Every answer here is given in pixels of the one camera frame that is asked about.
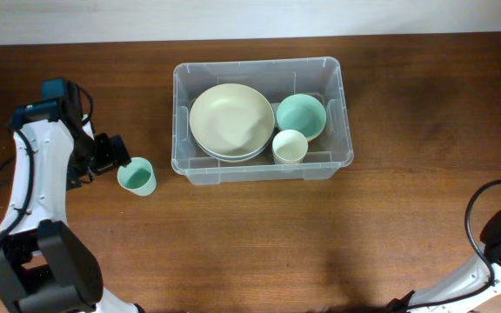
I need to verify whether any mint green cup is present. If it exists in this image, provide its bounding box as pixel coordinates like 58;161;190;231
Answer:
117;157;157;196

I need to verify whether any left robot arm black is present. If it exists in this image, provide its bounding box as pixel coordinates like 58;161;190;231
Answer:
0;97;142;312

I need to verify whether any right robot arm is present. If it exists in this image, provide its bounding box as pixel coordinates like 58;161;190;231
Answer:
385;179;501;313

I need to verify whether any clear plastic storage container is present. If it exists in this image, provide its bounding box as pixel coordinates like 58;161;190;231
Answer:
171;57;354;185

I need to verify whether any mint green bowl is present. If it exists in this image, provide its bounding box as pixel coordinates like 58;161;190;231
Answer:
276;94;327;142

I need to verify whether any cream cup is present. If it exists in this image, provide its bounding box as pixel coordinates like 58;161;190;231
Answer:
272;130;308;164

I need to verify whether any beige plate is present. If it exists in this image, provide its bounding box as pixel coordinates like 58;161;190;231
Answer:
189;83;275;159

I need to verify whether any right black cable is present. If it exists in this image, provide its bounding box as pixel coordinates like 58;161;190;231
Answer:
406;178;501;310

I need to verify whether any yellow bowl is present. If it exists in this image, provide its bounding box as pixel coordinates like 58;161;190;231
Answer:
306;132;322;143

